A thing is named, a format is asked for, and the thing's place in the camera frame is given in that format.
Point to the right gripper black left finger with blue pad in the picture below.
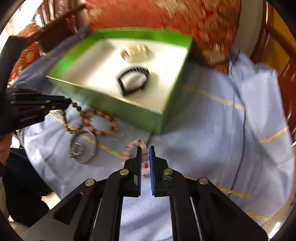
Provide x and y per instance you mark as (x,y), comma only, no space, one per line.
(93,210)

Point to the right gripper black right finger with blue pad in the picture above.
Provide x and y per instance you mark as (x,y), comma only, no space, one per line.
(199,210)

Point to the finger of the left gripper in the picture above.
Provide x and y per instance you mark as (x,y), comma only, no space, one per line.
(52,101)

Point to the silver bangle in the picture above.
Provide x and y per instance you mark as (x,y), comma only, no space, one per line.
(83,146)

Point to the person's left hand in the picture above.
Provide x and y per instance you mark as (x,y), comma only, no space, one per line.
(5,145)

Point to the black wristwatch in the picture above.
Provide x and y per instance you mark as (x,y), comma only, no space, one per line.
(132,80)

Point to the green cardboard box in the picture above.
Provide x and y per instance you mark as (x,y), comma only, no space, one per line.
(88,73)

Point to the light blue plaid cloth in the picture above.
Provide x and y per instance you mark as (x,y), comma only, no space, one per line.
(230,129)

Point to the white wristwatch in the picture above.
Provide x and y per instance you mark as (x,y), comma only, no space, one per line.
(135,53)

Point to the red gold embroidered cushion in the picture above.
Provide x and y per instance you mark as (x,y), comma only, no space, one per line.
(213,25)

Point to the dark wooden chair frame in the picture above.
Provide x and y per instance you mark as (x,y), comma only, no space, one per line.
(60,20)

